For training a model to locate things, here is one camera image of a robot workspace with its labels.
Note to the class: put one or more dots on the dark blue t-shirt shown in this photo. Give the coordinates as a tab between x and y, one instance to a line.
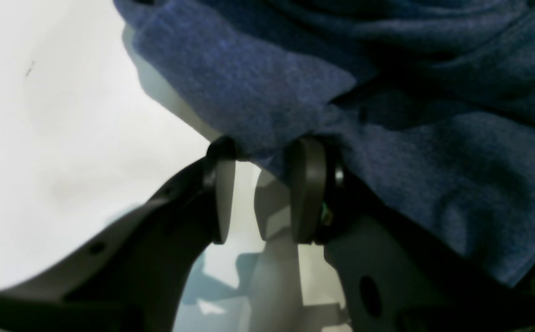
432	102

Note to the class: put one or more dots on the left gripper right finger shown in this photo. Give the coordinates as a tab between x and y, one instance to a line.
395	276

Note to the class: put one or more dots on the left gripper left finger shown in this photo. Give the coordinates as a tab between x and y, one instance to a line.
130	277

